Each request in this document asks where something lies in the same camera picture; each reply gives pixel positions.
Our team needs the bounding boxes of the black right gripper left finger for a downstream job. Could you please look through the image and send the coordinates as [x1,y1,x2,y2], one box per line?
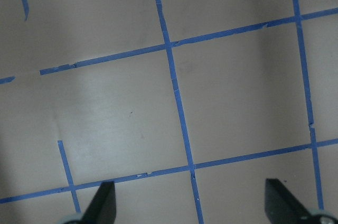
[81,182,117,223]

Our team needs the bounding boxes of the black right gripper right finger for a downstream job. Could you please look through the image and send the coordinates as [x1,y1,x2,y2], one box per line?
[265,179,324,223]

